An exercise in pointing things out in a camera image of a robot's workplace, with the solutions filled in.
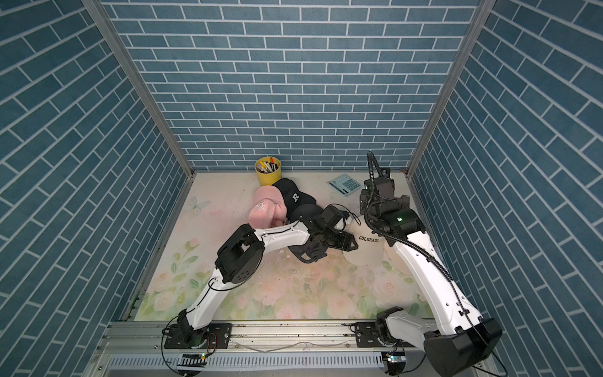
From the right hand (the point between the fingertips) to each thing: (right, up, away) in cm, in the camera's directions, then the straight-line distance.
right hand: (387, 200), depth 74 cm
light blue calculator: (-8, +6, +40) cm, 41 cm away
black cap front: (-25, -20, +18) cm, 37 cm away
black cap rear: (-33, +1, +27) cm, 43 cm away
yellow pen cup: (-45, +13, +33) cm, 57 cm away
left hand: (-7, -20, +15) cm, 25 cm away
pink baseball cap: (-42, -4, +20) cm, 46 cm away
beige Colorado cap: (-1, -19, +15) cm, 24 cm away
